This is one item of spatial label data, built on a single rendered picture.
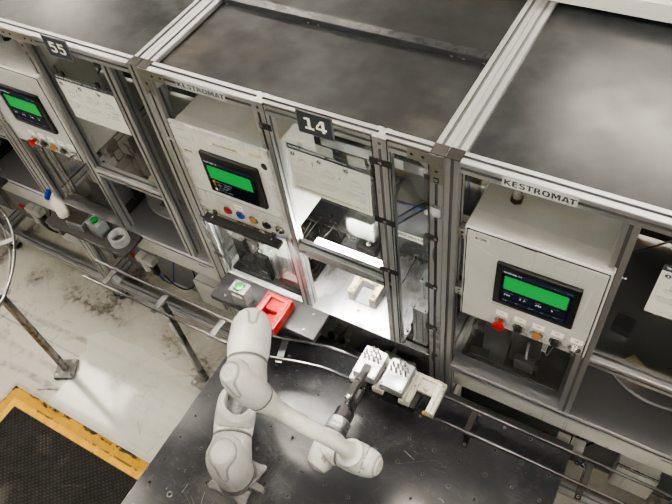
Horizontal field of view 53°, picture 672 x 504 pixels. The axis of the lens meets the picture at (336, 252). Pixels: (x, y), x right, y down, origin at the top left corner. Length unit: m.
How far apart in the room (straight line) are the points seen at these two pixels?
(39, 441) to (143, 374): 0.63
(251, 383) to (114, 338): 2.21
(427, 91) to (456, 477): 1.50
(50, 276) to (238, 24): 2.71
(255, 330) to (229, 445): 0.59
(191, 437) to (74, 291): 1.85
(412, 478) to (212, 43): 1.78
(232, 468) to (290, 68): 1.45
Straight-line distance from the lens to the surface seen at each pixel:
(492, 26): 2.31
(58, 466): 3.97
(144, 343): 4.14
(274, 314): 2.89
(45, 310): 4.57
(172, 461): 2.97
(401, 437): 2.83
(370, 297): 2.80
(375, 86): 2.09
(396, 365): 2.69
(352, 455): 2.43
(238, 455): 2.62
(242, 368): 2.10
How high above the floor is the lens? 3.30
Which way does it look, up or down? 52 degrees down
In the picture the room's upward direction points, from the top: 10 degrees counter-clockwise
